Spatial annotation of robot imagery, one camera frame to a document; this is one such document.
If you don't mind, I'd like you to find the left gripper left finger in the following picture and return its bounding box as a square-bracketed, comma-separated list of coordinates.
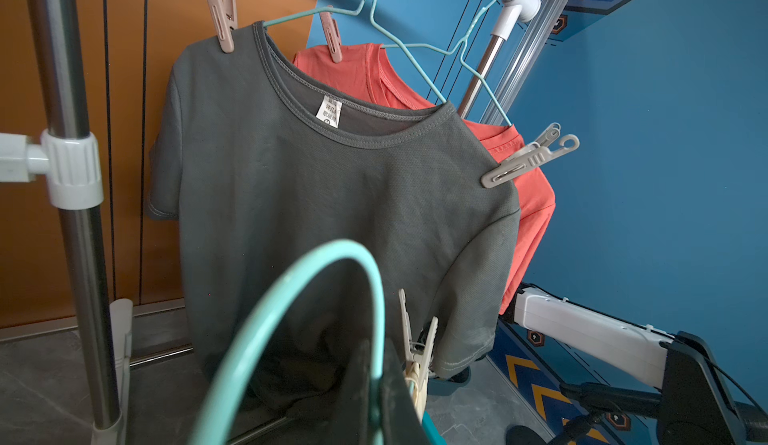
[323, 340, 371, 445]

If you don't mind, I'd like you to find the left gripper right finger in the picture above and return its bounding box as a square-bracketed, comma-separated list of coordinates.
[381, 340, 429, 445]

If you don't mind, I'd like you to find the light grey clothespin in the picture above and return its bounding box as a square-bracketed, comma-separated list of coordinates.
[398, 289, 439, 422]

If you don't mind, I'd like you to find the grey garment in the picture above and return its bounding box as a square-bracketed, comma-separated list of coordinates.
[147, 21, 522, 422]

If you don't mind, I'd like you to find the white clothespin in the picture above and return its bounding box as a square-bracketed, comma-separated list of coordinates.
[481, 134, 580, 188]

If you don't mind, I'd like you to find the red t-shirt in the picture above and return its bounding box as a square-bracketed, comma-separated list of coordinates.
[292, 43, 556, 313]

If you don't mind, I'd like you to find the light green wire hanger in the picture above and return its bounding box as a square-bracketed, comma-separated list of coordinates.
[381, 0, 515, 127]

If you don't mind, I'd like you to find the pink clothespin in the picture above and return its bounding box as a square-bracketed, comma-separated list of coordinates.
[319, 11, 343, 63]

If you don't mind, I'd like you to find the beige clothespin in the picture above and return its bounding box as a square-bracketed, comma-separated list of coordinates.
[206, 0, 238, 53]

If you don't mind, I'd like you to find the white wire hanger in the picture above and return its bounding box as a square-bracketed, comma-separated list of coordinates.
[263, 0, 447, 103]

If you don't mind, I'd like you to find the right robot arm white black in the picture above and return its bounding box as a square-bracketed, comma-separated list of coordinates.
[502, 284, 767, 444]

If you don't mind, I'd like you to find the metal clothes drying rack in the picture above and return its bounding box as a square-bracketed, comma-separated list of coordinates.
[0, 0, 542, 445]

